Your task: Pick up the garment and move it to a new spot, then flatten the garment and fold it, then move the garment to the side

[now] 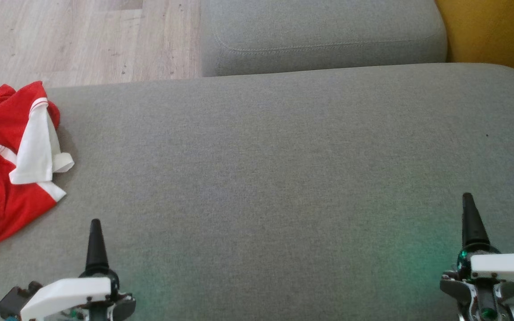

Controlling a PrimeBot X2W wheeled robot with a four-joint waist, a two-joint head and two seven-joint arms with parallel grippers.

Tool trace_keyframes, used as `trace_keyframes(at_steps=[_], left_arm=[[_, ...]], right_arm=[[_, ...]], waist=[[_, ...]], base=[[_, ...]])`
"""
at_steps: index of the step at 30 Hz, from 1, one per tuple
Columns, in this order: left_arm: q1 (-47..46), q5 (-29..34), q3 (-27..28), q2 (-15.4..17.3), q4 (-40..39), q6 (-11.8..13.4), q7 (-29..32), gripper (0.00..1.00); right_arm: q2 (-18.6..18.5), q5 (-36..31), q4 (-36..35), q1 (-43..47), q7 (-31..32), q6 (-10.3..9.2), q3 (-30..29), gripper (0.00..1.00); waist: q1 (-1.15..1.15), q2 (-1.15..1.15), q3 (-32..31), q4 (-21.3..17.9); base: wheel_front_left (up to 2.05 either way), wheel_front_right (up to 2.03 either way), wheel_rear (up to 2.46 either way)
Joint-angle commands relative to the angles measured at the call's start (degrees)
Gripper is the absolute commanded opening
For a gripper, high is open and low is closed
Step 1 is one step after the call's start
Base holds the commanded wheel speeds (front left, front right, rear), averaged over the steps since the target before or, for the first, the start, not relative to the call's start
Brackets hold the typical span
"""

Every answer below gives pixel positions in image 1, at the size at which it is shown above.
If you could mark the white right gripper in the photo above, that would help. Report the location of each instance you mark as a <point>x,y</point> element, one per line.
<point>502,265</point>

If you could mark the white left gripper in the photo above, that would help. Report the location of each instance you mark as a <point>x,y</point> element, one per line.
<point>69,292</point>

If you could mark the red white basketball jersey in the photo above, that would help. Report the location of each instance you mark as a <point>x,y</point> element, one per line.
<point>34,142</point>

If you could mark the grey fabric sofa seat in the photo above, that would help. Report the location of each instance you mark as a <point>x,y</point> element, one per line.
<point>261,178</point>

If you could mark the grey sofa cushion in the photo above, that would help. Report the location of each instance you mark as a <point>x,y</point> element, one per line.
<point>324,31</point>

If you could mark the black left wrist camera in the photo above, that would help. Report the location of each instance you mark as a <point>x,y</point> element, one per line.
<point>14,301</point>

